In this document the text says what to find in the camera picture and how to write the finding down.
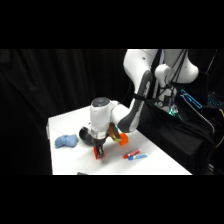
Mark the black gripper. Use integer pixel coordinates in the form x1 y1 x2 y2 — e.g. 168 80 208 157
92 136 108 159

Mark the red cube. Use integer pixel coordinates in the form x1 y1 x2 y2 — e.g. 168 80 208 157
93 146 107 162

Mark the orange cube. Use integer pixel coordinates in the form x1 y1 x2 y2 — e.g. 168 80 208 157
117 132 130 146

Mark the red marker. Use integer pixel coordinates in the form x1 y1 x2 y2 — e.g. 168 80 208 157
123 148 142 160

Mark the blue crumpled cloth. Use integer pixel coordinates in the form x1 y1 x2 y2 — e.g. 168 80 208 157
54 133 79 150

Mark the blue marker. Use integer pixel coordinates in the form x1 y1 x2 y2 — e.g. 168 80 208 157
128 153 149 161

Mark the black cloth-covered stand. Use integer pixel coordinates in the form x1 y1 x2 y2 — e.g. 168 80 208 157
133 99 215 176

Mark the black curtain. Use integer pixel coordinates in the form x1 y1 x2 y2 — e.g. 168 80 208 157
0 49 224 176

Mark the blue-edged panel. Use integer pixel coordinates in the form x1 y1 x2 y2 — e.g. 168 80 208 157
180 88 204 110

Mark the blue-lit keyboard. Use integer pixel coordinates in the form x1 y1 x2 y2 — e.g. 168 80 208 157
206 94 224 109

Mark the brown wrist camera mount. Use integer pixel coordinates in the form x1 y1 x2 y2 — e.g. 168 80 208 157
107 122 123 143

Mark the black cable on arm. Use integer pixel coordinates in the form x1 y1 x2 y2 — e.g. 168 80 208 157
156 49 190 108

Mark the yellow cable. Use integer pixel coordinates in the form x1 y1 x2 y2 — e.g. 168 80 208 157
214 109 224 150

